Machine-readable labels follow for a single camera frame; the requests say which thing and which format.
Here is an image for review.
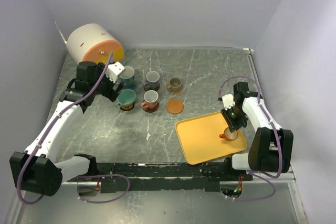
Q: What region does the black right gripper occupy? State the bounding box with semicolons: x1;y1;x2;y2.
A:
221;104;248;132

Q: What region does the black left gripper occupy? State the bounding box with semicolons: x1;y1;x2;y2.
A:
90;62;125;102

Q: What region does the teal cup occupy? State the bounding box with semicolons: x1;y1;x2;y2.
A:
116;89;137;107

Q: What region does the large white blue-handled mug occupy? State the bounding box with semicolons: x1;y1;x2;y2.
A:
118;66;136;84

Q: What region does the orange copper cup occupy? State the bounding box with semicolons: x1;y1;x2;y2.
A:
219;128;238;141

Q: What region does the blue round coaster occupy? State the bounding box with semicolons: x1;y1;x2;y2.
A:
123;82;137;90

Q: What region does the yellow black-rimmed coaster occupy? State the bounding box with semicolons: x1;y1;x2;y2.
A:
119;103;135;111

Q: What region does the dark brown wooden coaster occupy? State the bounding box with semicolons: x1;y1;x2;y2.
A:
143;84;160;91

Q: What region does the white pink cup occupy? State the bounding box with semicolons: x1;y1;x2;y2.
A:
141;90;159;110

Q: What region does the dark walnut wooden coaster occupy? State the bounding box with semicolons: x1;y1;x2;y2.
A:
142;102;160;113

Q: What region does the white grey-handled cup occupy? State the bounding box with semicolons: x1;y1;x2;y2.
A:
143;71;160;88

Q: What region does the yellow plastic tray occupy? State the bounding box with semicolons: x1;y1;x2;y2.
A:
175;112;247;165

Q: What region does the tan wooden coaster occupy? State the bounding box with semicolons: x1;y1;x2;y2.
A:
166;82;183;94

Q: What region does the grey yellow-handled cup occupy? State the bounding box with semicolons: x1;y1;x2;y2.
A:
169;78;182;88

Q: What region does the light orange wooden coaster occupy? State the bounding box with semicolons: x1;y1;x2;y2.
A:
166;98;184;114

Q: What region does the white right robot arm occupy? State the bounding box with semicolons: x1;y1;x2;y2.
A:
218;82;293;181

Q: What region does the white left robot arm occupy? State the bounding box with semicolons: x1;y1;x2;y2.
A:
9;61;125;204

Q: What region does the white cylindrical drawer cabinet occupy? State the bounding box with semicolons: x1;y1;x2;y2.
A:
67;23;124;63

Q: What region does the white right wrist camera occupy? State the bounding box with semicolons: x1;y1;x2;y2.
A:
218;94;235;111

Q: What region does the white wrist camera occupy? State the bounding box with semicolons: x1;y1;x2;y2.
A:
105;62;125;82
218;94;235;111

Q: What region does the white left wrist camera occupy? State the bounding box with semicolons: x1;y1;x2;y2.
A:
105;62;125;82

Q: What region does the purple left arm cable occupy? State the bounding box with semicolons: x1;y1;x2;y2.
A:
16;51;131;204

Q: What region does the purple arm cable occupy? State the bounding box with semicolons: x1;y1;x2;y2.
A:
16;51;131;204
218;76;285;201

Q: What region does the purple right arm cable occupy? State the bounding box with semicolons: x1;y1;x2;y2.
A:
218;76;285;201

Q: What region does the aluminium frame rail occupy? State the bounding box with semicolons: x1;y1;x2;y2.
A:
19;162;297;185

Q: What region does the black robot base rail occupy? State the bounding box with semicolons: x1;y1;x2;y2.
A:
65;162;253;196

